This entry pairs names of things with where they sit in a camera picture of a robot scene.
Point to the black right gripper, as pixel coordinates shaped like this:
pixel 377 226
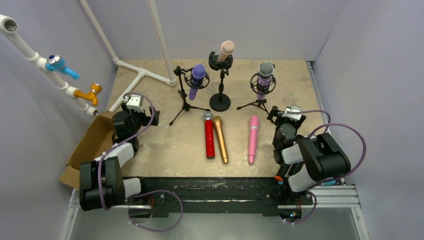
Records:
pixel 278 117

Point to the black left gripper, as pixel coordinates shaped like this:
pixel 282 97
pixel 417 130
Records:
pixel 145 117

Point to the pink glitter microphone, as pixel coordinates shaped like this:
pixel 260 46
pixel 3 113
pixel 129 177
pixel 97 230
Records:
pixel 253 133

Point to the tripod shock mount stand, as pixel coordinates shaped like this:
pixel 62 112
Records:
pixel 184 77
pixel 261 104

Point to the brown cardboard box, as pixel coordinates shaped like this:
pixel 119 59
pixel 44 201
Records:
pixel 96 140

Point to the purple glitter microphone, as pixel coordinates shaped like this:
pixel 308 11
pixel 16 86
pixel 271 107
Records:
pixel 265 70

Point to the round base shock mount stand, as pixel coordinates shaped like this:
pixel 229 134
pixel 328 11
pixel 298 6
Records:
pixel 220 102

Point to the gold metallic microphone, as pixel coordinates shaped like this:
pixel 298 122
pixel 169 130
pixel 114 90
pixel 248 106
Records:
pixel 218 127

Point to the plain black microphone orange end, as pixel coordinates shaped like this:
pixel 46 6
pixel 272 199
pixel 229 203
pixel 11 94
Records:
pixel 283 168

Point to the red glitter microphone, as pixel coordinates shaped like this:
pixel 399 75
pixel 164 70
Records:
pixel 209 135

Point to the violet plastic microphone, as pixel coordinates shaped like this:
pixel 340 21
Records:
pixel 198 73

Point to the cream peach plastic microphone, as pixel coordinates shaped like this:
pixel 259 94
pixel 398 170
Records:
pixel 226 49

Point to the blue glitter microphone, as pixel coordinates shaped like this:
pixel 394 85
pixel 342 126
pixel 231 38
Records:
pixel 329 183

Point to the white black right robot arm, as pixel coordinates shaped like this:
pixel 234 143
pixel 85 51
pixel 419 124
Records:
pixel 303 160

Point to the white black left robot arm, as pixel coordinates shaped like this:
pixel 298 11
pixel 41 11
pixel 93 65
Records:
pixel 101 182

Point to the orange water tap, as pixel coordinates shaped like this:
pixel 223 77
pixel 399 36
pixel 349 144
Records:
pixel 91 96

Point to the blue water tap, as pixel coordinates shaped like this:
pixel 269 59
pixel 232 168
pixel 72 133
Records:
pixel 55 63

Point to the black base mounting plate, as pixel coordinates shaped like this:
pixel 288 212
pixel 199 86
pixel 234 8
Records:
pixel 219 195

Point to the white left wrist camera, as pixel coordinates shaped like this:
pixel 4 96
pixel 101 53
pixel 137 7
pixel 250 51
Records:
pixel 134 102

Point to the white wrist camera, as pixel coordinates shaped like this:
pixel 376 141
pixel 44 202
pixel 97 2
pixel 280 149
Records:
pixel 134 102
pixel 293 112

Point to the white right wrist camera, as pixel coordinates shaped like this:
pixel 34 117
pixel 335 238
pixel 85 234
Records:
pixel 293 112

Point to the white PVC pipe frame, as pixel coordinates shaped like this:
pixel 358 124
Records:
pixel 9 28

